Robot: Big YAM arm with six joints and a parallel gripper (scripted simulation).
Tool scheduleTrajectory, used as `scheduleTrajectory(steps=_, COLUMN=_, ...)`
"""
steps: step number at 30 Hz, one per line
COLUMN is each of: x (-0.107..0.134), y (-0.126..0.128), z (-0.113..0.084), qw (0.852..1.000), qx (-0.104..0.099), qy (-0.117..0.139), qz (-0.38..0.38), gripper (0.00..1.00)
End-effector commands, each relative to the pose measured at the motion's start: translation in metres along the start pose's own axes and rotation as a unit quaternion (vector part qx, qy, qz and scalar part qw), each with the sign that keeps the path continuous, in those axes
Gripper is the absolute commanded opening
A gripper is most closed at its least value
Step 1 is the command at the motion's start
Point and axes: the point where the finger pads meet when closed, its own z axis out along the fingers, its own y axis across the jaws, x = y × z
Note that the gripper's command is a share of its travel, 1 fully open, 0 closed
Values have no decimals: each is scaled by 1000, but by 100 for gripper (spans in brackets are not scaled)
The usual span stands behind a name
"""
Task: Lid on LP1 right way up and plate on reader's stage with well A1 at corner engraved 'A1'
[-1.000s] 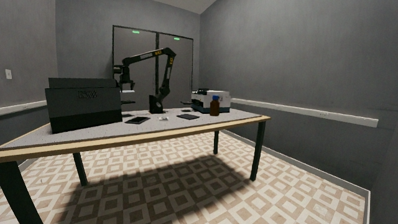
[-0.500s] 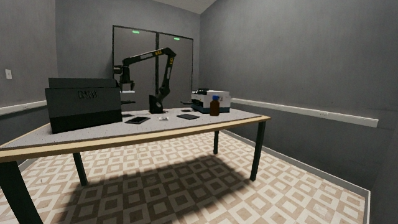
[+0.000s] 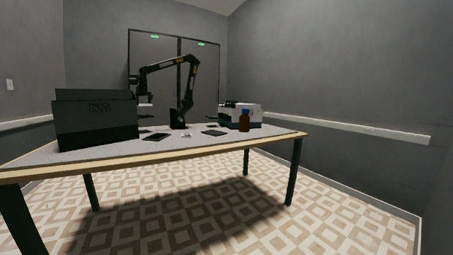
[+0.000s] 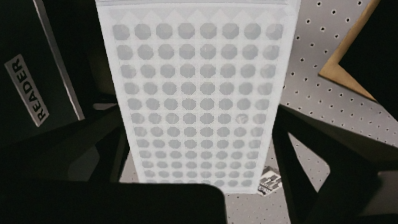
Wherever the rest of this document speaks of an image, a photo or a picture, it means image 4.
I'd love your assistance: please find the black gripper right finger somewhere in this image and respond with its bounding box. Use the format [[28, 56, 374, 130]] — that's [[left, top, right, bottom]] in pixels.
[[271, 103, 398, 224]]

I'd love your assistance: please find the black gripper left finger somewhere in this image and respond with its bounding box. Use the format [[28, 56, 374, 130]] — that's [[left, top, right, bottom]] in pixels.
[[0, 104, 127, 182]]

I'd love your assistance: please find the white multi-well plate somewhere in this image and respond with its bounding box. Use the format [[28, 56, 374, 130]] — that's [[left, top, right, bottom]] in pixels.
[[95, 0, 301, 194]]

